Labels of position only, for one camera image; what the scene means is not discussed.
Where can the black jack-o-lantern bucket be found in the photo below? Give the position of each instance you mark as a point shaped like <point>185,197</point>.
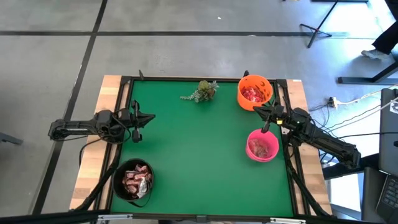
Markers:
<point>119,194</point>

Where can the silver aluminium extrusion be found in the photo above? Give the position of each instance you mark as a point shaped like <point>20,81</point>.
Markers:
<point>287,221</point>
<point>115,216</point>

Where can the black frame knob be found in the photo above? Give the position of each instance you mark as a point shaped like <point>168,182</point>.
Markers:
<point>246,73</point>
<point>141,74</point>

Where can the red candy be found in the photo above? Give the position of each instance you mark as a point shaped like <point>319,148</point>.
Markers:
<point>258,148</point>

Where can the black tripod stand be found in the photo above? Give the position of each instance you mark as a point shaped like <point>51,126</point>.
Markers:
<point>316,30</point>

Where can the person's shoe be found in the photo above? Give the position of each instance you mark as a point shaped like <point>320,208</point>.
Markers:
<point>374,54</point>

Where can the grey furniture leg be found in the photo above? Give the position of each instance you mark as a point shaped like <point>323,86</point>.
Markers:
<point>9,138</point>

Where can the black table frame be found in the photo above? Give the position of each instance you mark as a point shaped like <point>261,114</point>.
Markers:
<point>186,78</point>

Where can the pink plastic bucket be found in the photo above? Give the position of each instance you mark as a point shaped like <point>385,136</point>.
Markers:
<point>273,137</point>

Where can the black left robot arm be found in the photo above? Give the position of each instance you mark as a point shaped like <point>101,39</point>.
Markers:
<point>77,124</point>

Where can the black desk frame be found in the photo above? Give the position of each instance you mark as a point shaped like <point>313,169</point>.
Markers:
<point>357,80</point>

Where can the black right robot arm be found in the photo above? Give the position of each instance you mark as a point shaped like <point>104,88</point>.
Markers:
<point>323,140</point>

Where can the orange jack-o-lantern bucket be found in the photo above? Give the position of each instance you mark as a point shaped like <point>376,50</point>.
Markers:
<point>245,104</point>

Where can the yellow tape tag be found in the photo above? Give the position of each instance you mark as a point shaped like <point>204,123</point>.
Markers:
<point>279,122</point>

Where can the silver metal bracket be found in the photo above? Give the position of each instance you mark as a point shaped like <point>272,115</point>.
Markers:
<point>284,130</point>

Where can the green table mat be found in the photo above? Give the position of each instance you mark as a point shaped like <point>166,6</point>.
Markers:
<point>199,149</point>

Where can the black laptop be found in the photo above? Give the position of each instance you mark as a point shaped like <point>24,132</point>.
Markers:
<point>390,196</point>

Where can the dark grey side table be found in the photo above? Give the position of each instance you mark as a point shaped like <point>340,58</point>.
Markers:
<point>370,193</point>

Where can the grey laptop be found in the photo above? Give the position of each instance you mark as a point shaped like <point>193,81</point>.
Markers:
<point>388,140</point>

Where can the yellow power strip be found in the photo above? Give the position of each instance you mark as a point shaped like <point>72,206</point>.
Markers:
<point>333,101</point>

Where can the artificial succulent plant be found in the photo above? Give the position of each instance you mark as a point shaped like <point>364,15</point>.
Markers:
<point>205,90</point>

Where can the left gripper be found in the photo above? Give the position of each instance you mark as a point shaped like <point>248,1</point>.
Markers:
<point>124,121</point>

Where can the black floor beam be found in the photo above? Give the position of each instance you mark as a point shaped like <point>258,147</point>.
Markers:
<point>342,169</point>

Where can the black rig beam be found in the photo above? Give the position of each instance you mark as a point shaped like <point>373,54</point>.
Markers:
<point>46,217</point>

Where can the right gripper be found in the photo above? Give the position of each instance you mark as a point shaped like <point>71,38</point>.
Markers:
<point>280,116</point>

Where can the person's leg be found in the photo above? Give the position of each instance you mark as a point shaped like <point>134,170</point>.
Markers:
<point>388,34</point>

